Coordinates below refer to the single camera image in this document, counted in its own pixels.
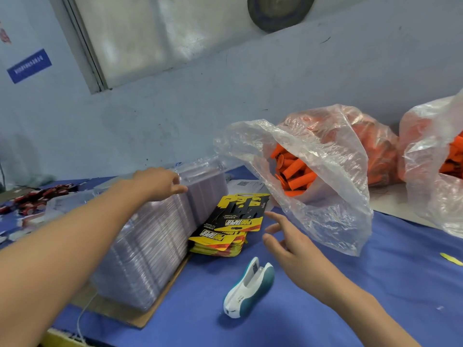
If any person's left forearm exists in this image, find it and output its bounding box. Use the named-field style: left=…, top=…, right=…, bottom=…
left=0, top=180, right=151, bottom=347

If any blue wall sign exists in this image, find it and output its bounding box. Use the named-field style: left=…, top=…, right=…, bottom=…
left=7, top=49, right=53, bottom=84

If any teal hand stapler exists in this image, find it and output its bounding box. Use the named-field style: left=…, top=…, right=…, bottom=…
left=223, top=257, right=276, bottom=320

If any pile of dark red parts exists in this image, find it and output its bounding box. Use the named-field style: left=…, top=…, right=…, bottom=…
left=0, top=184, right=81, bottom=215

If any yellow plastic crate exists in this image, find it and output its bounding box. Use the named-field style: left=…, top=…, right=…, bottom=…
left=40, top=327, right=89, bottom=347

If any grey framed window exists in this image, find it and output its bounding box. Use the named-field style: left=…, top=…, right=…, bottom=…
left=47, top=0, right=370, bottom=94

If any stack of yellow black cards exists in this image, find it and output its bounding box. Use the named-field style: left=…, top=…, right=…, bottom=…
left=190, top=193, right=271, bottom=257

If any white printed paper sheet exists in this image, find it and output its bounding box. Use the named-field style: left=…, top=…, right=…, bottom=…
left=228, top=179, right=269, bottom=196

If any small yellow scrap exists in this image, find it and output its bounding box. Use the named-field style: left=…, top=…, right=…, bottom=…
left=440, top=253, right=463, bottom=267

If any stack of clear blister shells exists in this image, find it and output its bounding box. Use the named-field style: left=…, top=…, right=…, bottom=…
left=90, top=159, right=229, bottom=311

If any white cable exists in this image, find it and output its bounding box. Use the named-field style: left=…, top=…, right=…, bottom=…
left=74, top=291, right=100, bottom=344

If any person's left hand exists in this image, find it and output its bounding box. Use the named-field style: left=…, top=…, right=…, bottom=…
left=129, top=167, right=189, bottom=203

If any person's right hand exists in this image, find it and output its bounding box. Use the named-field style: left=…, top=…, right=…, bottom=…
left=262, top=211, right=342, bottom=304

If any large clear plastic bag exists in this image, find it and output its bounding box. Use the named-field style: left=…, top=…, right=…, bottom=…
left=396, top=90, right=463, bottom=239

